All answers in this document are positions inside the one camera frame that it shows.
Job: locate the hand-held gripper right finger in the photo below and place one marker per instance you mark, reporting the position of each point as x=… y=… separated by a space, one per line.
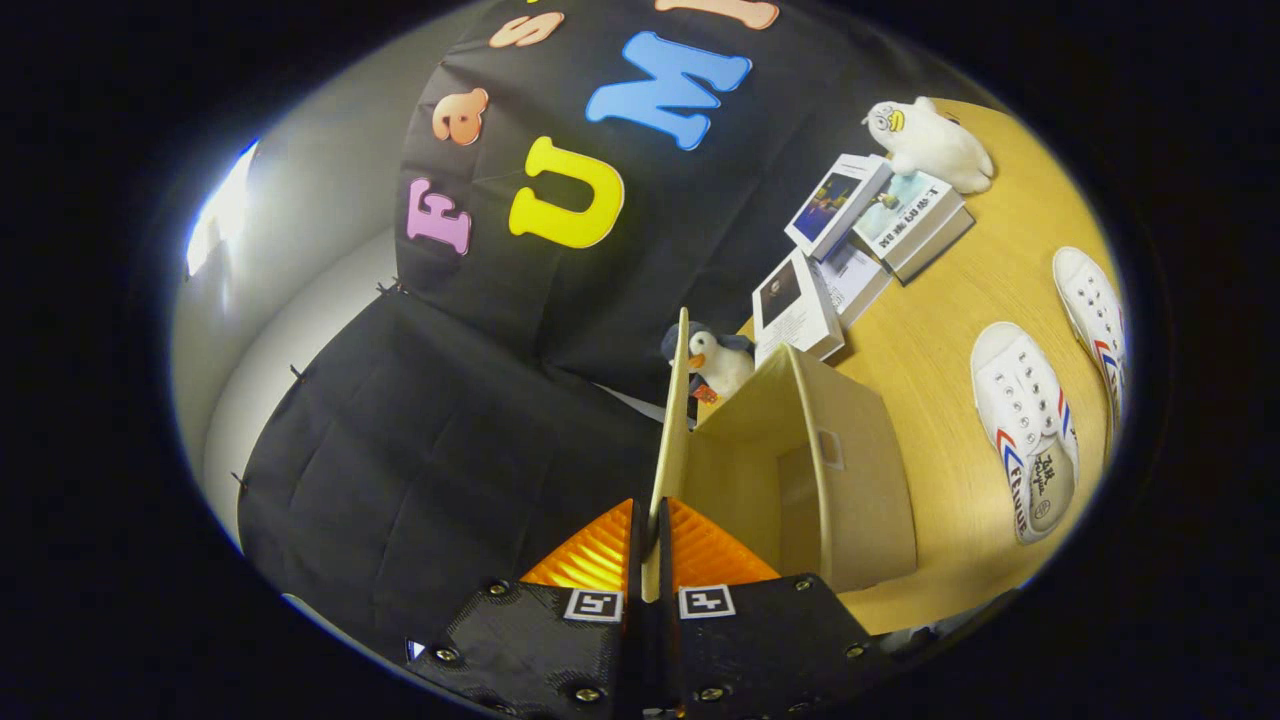
x=740 y=660

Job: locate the white canvas shoe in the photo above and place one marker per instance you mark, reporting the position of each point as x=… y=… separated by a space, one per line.
x=1020 y=420
x=1090 y=310

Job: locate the grey penguin plush toy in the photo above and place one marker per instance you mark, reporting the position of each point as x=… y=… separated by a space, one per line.
x=720 y=365

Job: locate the white book with dark portrait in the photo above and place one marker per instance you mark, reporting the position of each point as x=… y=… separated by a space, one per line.
x=795 y=310

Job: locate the thick pale cover book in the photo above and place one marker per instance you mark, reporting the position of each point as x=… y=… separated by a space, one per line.
x=915 y=215

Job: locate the white duck plush toy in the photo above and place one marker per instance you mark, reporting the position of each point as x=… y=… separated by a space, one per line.
x=935 y=145

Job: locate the beige storage box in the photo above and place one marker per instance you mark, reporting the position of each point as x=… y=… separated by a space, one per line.
x=860 y=480

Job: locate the thin white book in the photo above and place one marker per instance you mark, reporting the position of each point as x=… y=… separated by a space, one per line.
x=855 y=285

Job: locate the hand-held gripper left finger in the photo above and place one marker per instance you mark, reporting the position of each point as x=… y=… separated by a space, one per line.
x=560 y=660

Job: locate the book with blue cover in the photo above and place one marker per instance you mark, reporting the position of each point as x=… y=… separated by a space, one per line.
x=830 y=205

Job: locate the large ceiling light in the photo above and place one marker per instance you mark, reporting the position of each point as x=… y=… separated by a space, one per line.
x=225 y=215

